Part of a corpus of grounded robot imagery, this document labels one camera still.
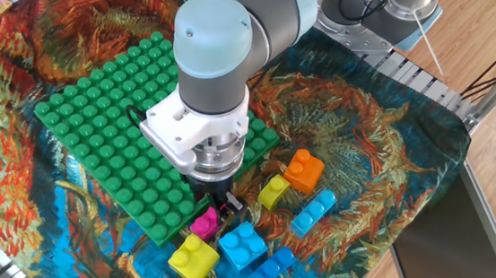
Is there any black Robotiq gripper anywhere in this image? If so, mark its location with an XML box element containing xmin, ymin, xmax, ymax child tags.
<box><xmin>181</xmin><ymin>169</ymin><xmax>248</xmax><ymax>229</ymax></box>

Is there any pink three-stud block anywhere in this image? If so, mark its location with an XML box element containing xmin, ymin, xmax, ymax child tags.
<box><xmin>188</xmin><ymin>204</ymin><xmax>224</xmax><ymax>244</ymax></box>

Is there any light blue four-stud square block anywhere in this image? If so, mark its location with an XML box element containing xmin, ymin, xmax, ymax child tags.
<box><xmin>215</xmin><ymin>218</ymin><xmax>271</xmax><ymax>274</ymax></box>

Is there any small yellow-green one-stud block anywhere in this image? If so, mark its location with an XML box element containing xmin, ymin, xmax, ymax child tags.
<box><xmin>256</xmin><ymin>171</ymin><xmax>293</xmax><ymax>213</ymax></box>

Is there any large yellow-green two-stud block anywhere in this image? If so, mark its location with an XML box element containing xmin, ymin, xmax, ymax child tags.
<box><xmin>166</xmin><ymin>231</ymin><xmax>223</xmax><ymax>278</ymax></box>

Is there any dark blue four-stud block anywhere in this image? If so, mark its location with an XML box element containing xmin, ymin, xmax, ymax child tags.
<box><xmin>229</xmin><ymin>240</ymin><xmax>298</xmax><ymax>278</ymax></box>

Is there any light blue three-stud block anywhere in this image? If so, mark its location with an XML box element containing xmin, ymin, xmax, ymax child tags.
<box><xmin>288</xmin><ymin>186</ymin><xmax>339</xmax><ymax>243</ymax></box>

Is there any orange two-stud block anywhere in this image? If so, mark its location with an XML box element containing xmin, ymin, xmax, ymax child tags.
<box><xmin>281</xmin><ymin>146</ymin><xmax>327</xmax><ymax>197</ymax></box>

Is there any sunflower painting print cloth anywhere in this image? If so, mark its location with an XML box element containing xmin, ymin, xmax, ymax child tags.
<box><xmin>0</xmin><ymin>0</ymin><xmax>484</xmax><ymax>278</ymax></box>

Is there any green studded baseplate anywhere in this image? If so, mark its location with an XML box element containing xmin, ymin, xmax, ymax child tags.
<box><xmin>22</xmin><ymin>21</ymin><xmax>290</xmax><ymax>257</ymax></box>

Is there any silver robot mounting plate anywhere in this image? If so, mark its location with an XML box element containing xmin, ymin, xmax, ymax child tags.
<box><xmin>311</xmin><ymin>18</ymin><xmax>396</xmax><ymax>59</ymax></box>

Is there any dark flat panel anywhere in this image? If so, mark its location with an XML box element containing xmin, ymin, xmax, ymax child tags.
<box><xmin>387</xmin><ymin>159</ymin><xmax>496</xmax><ymax>278</ymax></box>

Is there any thin white rod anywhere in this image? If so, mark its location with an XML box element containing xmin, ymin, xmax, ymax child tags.
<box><xmin>409</xmin><ymin>12</ymin><xmax>449</xmax><ymax>77</ymax></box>

